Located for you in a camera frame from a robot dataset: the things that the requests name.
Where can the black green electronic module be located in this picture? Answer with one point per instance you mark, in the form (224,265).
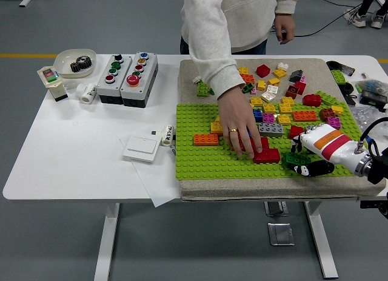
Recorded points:
(373,99)

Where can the white plastic pipe fitting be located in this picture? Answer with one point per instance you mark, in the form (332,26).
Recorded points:
(86,94)

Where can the yellow arch brick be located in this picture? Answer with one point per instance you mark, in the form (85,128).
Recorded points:
(217,120)

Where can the yellow square brick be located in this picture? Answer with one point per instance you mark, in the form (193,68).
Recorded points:
(279,73)
(285,108)
(216,128)
(257,101)
(288,100)
(243,70)
(273,81)
(337,109)
(269,108)
(284,119)

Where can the white oval bowl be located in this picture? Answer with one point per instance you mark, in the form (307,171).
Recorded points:
(65,65)

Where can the small white clip piece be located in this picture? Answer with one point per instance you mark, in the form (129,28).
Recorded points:
(197,79)

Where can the dark green long brick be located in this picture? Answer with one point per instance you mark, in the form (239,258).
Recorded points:
(291,159)

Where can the person's left forearm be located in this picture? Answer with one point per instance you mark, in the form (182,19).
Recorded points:
(288,3)

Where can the cream red-green switch box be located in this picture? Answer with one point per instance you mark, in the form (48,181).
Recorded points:
(51,77)

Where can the blue square brick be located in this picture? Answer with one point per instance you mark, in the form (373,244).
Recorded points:
(258,115)

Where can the red square brick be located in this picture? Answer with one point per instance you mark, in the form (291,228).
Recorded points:
(263,70)
(295,130)
(300,87)

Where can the green baseplate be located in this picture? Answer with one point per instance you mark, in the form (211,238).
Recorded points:
(194,165)

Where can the magenta square brick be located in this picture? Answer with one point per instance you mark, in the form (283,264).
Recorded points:
(334,122)
(268,117)

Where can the person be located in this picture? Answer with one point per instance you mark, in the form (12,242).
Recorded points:
(248,14)
(364,2)

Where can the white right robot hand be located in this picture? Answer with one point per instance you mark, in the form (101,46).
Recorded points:
(330,144)

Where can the white paper sheet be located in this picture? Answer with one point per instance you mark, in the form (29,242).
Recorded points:
(157,184)

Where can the person's right hand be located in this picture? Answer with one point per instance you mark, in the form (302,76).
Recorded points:
(239,120)

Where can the person's left hand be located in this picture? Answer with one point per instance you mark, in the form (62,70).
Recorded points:
(285,27)

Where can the small pink brick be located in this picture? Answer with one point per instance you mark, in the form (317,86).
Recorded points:
(254,90)
(303,79)

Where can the dark grey sloped brick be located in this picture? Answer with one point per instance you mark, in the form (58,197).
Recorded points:
(296,76)

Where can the white labelled tube connector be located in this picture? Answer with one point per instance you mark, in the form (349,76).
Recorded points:
(167,135)

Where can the clear plastic bag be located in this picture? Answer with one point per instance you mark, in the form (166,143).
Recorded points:
(363,114)

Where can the red rounded brick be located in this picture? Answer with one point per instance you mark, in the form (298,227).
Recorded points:
(311,100)

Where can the white hollow brick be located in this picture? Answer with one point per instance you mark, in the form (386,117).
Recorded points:
(268,96)

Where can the white wall switch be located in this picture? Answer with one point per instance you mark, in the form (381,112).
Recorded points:
(141,149)

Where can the white square brick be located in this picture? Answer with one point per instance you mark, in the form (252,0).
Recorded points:
(272,89)

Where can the grey emergency-stop control box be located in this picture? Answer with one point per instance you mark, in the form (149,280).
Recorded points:
(138,86)

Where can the small yellow brick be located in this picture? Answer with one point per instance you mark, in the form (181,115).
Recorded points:
(261,85)

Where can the black metal gear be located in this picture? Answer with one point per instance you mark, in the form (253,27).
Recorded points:
(83,61)
(76,67)

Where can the white table leg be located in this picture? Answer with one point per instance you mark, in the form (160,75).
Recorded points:
(106,241)
(322,241)

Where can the grey long brick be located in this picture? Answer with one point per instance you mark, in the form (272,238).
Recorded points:
(272,130)
(309,128)

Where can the grey-brown foam mat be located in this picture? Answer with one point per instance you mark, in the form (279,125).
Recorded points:
(186,86)

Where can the brown square brick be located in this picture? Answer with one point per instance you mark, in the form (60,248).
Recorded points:
(328,114)

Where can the small white brick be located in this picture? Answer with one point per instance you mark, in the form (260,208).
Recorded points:
(282,66)

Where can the black flat plug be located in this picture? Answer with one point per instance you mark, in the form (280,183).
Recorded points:
(351,100)

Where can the brown hollow brick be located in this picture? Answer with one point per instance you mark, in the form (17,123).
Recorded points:
(292,91)

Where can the bag of blue parts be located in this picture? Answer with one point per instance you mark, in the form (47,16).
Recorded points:
(371,86)

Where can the red long brick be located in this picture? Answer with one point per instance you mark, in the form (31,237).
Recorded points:
(264,142)
(269,156)

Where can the dark green hollow brick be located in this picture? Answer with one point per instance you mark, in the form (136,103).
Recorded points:
(248,88)

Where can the metal floor socket box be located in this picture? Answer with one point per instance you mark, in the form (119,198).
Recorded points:
(280,234)

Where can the person's right forearm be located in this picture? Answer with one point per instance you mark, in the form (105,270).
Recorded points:
(218,68)

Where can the orange long brick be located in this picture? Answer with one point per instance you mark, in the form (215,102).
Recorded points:
(248,79)
(305,116)
(206,140)

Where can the black tape roll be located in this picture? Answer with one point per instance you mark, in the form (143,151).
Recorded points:
(329,64)

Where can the small grey square chip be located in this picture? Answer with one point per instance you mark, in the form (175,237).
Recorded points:
(154,133)

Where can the lime green long brick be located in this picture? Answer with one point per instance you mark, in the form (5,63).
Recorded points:
(326,98)

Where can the grey four-button control box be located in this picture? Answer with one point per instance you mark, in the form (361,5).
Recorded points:
(113,80)

